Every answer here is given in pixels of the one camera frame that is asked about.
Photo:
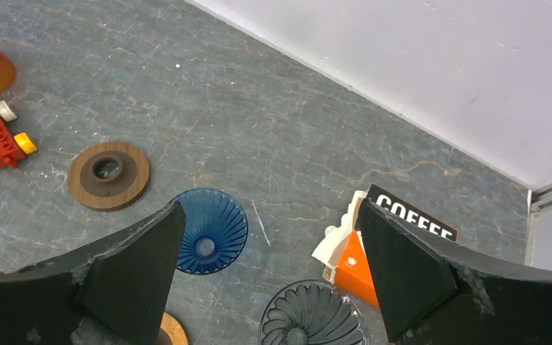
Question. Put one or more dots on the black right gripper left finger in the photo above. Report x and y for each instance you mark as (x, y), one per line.
(121, 281)

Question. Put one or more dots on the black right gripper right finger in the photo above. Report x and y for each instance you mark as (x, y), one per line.
(434, 291)

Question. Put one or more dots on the light wooden ring holder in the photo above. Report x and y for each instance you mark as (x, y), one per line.
(171, 332)

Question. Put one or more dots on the blue ribbed plastic dripper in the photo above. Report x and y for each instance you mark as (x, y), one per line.
(216, 231)

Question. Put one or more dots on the orange black coffee filter box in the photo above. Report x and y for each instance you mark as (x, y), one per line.
(342, 250)

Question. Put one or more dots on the clear smoky ribbed dripper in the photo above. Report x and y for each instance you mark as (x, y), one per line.
(312, 312)

